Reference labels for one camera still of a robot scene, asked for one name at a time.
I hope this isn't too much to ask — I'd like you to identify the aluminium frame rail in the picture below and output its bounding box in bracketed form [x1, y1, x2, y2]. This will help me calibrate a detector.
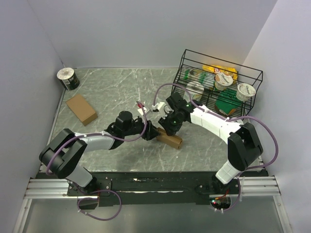
[24, 169, 281, 199]

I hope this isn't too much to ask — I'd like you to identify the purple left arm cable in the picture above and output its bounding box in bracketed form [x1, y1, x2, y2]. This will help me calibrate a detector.
[45, 104, 149, 221]

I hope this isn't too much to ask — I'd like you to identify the white green cup lower shelf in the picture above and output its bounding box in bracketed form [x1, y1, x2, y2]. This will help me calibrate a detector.
[184, 81, 204, 101]

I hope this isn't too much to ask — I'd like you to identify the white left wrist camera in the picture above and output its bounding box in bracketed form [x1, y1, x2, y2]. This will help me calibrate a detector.
[137, 101, 151, 118]

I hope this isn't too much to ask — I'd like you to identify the green white packet in rack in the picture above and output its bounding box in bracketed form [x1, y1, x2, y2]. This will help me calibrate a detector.
[183, 69, 215, 89]

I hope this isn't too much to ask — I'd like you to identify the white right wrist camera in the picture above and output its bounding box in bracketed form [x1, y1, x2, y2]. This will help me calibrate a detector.
[152, 102, 166, 114]

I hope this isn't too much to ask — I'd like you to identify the yogurt cup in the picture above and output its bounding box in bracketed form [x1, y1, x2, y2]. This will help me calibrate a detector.
[236, 83, 256, 102]
[215, 72, 233, 91]

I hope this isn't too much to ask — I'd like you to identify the green snack packet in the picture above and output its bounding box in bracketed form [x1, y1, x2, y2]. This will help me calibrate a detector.
[215, 89, 242, 116]

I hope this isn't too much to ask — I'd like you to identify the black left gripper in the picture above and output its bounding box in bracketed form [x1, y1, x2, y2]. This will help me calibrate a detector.
[123, 115, 161, 140]

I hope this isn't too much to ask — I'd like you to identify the brown cardboard box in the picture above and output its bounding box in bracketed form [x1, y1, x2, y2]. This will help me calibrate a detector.
[66, 94, 98, 126]
[156, 128, 183, 150]

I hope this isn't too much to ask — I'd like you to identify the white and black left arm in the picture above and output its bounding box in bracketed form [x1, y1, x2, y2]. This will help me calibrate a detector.
[39, 111, 160, 195]

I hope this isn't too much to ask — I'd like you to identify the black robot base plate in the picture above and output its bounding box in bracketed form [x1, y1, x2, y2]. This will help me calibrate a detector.
[36, 171, 268, 207]

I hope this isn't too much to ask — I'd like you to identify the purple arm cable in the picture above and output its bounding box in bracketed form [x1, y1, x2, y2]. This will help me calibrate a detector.
[154, 83, 279, 214]
[45, 104, 149, 221]

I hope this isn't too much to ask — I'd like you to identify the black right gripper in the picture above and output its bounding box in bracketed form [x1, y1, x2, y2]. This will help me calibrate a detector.
[158, 110, 183, 137]

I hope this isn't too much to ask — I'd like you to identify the folded brown cardboard box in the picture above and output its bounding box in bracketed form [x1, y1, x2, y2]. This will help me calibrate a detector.
[66, 94, 98, 126]

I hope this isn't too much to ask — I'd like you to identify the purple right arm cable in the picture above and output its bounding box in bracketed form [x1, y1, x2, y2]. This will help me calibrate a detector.
[154, 83, 279, 214]

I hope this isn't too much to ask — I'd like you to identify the yogurt cup upper middle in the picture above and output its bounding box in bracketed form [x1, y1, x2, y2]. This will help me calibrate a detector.
[215, 72, 233, 91]

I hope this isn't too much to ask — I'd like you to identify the yogurt cup upper right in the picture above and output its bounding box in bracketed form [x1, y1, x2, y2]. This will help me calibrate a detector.
[236, 83, 256, 102]

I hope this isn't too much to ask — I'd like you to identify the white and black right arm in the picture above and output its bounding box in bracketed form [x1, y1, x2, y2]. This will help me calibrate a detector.
[152, 93, 263, 194]

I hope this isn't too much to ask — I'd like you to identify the black wire rack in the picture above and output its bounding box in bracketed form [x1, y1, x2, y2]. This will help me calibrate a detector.
[172, 49, 263, 117]

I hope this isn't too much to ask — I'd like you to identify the yellow snack bag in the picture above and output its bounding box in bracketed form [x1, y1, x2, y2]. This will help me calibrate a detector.
[202, 65, 238, 81]

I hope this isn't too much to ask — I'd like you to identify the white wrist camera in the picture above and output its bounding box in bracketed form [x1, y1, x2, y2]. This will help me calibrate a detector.
[137, 101, 151, 118]
[152, 102, 166, 114]

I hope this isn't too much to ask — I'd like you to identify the dark green noodle cup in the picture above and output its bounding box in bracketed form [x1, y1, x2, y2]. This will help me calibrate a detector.
[56, 67, 80, 91]

